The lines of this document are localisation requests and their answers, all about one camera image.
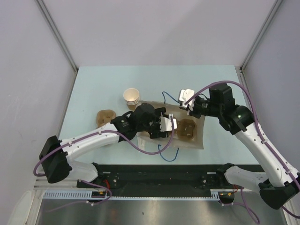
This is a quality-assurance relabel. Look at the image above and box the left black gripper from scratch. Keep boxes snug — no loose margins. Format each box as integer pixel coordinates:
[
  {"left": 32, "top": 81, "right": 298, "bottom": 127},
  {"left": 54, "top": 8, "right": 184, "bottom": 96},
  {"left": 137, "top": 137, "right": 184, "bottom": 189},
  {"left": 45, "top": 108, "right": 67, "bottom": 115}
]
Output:
[{"left": 137, "top": 108, "right": 168, "bottom": 138}]

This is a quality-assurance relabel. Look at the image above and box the single brown cup carrier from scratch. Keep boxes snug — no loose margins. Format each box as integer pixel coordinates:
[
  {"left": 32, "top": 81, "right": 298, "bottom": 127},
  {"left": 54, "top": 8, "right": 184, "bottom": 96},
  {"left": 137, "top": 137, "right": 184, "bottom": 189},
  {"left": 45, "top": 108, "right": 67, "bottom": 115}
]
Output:
[{"left": 176, "top": 119, "right": 196, "bottom": 141}]

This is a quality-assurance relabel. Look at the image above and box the checkered paper takeout bag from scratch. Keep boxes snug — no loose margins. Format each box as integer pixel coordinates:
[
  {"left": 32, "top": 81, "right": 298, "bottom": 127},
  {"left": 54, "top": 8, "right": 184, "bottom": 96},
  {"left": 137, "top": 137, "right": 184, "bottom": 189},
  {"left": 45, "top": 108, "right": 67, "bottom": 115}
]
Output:
[{"left": 137, "top": 91, "right": 205, "bottom": 152}]

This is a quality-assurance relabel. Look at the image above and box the stack of paper cups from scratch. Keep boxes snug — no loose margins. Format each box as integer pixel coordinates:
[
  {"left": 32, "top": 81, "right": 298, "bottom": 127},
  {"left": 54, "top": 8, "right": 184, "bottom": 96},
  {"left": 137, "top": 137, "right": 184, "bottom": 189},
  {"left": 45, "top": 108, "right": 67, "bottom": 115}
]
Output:
[{"left": 123, "top": 88, "right": 140, "bottom": 111}]

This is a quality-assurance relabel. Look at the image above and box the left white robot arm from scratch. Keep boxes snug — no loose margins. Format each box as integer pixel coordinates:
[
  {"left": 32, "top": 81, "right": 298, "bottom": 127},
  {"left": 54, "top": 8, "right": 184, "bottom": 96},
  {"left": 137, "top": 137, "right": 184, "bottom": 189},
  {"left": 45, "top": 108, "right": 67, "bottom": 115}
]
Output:
[{"left": 34, "top": 103, "right": 177, "bottom": 188}]

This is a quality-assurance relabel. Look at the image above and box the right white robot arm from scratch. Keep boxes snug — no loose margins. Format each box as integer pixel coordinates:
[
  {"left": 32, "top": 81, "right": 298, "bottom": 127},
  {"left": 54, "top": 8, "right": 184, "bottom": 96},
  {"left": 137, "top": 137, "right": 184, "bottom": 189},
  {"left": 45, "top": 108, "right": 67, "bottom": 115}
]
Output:
[{"left": 179, "top": 81, "right": 300, "bottom": 210}]

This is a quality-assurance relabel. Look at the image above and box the wrapped straw left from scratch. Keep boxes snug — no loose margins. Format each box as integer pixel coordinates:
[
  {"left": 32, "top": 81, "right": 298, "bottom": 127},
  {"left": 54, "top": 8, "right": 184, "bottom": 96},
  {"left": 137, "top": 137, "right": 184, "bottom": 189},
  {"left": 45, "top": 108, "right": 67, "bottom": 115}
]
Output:
[{"left": 137, "top": 137, "right": 146, "bottom": 150}]

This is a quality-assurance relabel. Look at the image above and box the brown cardboard cup carrier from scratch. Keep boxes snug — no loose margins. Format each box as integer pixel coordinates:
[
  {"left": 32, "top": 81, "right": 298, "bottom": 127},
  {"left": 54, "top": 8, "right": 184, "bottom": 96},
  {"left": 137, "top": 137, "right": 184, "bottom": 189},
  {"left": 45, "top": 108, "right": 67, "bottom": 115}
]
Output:
[{"left": 96, "top": 109, "right": 116, "bottom": 128}]

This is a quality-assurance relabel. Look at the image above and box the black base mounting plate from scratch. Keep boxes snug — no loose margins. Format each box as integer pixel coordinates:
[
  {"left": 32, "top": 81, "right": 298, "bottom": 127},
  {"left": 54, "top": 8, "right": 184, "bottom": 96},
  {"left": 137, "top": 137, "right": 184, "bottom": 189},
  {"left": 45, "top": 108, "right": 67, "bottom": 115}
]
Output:
[{"left": 76, "top": 164, "right": 237, "bottom": 198}]

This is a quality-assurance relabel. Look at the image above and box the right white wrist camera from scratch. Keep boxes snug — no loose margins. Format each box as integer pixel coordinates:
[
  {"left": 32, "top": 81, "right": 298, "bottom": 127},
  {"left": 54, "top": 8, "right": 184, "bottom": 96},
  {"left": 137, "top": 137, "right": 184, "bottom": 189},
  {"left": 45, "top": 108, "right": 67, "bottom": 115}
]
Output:
[{"left": 178, "top": 89, "right": 195, "bottom": 111}]

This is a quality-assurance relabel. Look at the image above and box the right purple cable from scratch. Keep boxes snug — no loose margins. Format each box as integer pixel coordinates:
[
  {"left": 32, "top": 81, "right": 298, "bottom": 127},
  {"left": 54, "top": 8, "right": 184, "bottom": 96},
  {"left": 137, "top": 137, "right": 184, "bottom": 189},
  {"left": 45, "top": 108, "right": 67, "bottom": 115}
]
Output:
[{"left": 184, "top": 80, "right": 300, "bottom": 223}]

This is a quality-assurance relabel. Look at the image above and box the purple cable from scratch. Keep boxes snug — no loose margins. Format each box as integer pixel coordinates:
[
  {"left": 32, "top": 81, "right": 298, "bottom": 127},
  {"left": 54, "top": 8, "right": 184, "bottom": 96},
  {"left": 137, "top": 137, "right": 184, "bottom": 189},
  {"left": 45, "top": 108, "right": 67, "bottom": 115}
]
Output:
[
  {"left": 32, "top": 117, "right": 175, "bottom": 213},
  {"left": 184, "top": 80, "right": 300, "bottom": 223}
]

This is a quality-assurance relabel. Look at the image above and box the white cable duct rail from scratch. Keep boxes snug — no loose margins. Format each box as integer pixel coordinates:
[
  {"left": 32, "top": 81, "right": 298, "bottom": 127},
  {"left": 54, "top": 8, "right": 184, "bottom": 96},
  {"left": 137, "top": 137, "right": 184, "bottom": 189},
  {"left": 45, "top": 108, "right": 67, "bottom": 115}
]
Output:
[{"left": 44, "top": 189, "right": 235, "bottom": 204}]

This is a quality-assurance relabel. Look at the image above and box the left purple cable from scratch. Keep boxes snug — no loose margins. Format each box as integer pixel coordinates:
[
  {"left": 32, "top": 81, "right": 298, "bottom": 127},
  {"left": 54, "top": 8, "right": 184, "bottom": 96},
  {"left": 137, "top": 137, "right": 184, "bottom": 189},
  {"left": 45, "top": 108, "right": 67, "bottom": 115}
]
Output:
[{"left": 32, "top": 117, "right": 175, "bottom": 213}]

